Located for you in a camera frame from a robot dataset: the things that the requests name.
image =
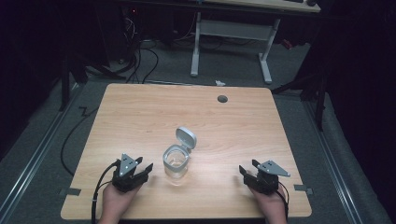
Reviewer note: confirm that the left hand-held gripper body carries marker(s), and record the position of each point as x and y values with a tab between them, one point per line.
126	174

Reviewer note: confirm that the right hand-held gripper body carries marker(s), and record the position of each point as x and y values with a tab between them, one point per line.
264	179

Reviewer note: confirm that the clear jar with grey lid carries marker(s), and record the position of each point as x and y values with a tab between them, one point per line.
177	158

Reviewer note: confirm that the person's left hand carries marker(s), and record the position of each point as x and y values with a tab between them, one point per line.
115	200

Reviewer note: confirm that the person's right hand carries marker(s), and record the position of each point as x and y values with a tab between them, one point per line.
271	207

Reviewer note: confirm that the grey tape strip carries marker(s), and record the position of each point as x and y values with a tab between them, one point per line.
303	188
71	191

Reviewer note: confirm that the white paper scrap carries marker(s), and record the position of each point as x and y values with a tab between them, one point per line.
220	83

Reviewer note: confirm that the black metal stand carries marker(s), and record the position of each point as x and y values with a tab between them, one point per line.
67	81
314	93

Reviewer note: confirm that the small red object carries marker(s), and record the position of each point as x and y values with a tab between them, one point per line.
287	44

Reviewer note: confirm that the metal floor rail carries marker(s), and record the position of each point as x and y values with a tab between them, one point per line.
34	161
331	161

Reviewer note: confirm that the white desk frame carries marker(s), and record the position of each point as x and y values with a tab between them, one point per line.
232	29

